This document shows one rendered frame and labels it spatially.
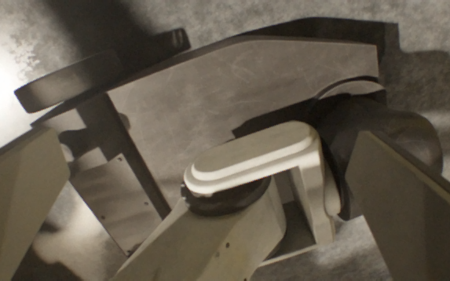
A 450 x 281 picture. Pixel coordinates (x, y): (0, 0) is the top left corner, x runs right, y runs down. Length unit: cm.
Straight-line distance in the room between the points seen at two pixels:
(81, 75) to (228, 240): 34
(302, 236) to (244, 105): 25
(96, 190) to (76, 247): 46
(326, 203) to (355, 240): 70
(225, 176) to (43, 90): 32
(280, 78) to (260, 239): 27
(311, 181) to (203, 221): 15
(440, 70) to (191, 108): 69
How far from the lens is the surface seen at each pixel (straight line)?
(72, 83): 48
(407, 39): 80
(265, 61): 46
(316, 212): 39
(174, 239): 36
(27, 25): 72
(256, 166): 35
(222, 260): 34
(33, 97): 51
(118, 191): 55
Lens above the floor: 61
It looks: 64 degrees down
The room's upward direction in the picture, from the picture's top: 168 degrees clockwise
